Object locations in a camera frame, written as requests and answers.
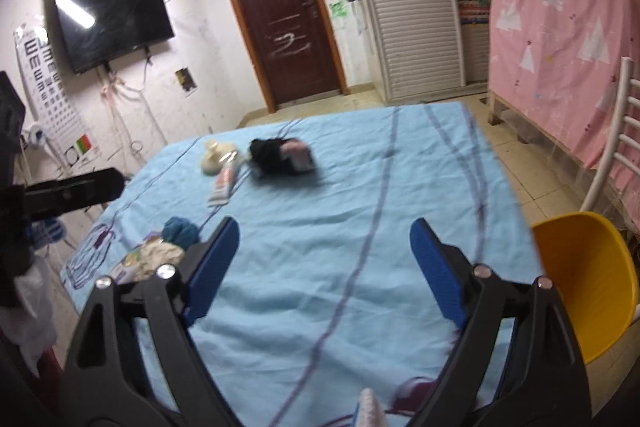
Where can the light blue bed sheet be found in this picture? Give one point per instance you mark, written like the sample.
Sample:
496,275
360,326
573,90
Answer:
324,297

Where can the white gloved left hand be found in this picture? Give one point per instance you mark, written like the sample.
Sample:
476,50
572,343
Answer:
35,331

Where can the eye chart poster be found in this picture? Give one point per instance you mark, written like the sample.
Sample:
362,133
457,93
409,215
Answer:
58,122

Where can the blue yarn ball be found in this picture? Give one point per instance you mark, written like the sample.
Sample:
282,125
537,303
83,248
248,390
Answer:
180,232

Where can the pink patterned curtain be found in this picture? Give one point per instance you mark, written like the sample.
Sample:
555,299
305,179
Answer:
558,62

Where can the wooden bunk bed frame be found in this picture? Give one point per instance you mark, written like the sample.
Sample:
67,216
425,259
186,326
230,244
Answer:
529,133

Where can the cream plastic wall hook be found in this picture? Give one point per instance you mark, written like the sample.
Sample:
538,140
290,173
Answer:
217,154

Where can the cream crumpled paper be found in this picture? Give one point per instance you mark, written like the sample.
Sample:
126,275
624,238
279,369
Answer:
148,257

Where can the black wall television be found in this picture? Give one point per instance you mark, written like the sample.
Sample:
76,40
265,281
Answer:
95,32

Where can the black white fuzzy sock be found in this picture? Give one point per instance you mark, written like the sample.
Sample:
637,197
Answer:
281,157

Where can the white orange tube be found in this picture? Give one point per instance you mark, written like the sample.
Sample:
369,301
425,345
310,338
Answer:
229,165

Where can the dark brown door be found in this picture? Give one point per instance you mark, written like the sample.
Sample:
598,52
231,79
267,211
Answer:
292,47

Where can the white metal chair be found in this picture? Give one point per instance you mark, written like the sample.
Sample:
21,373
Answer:
618,136

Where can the white gloved right hand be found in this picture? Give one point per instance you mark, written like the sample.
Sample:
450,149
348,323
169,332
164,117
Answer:
368,412

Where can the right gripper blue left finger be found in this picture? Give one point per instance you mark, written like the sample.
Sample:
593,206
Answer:
206,266

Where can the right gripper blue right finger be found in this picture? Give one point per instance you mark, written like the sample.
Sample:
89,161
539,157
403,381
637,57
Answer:
445,269

